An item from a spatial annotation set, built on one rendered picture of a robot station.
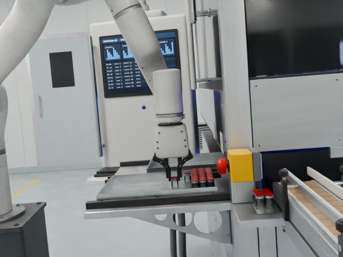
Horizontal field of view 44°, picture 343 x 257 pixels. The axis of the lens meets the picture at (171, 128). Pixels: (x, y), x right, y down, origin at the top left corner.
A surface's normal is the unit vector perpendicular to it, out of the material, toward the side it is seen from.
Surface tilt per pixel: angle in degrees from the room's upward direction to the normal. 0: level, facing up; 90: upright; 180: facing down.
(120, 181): 90
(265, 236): 90
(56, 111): 90
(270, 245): 90
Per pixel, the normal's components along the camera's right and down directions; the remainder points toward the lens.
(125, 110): -0.17, 0.11
